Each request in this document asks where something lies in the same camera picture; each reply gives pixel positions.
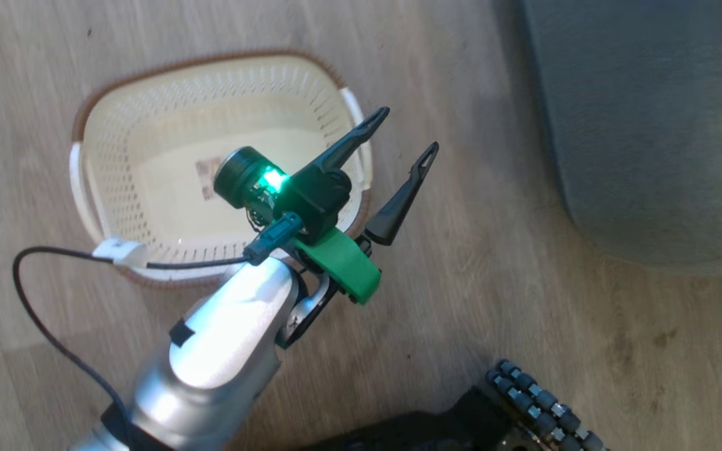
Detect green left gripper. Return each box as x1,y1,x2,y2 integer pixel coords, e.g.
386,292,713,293
275,106,440,306

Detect grey fabric sofa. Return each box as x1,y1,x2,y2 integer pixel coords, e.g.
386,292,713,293
521,0,722,277

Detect pale basket sticker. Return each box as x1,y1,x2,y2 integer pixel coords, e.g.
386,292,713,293
195,157,223,202

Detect cream plastic laundry basket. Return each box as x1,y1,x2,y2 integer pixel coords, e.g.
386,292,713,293
70,50,374,290

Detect black roller omni wheel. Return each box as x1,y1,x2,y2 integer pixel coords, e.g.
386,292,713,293
485,358,610,451

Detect white cable tag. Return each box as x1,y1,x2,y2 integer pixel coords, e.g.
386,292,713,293
93,237,149,269

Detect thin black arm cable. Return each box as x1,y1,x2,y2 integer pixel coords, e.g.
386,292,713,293
12,213,304,439

